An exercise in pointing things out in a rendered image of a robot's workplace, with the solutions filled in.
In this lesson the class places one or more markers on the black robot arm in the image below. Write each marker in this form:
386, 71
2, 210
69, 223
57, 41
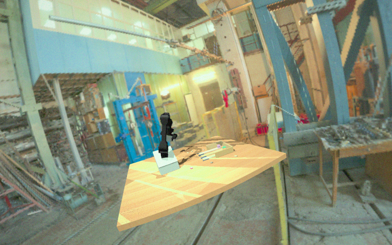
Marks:
166, 126

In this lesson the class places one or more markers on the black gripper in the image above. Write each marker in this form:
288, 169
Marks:
173, 135

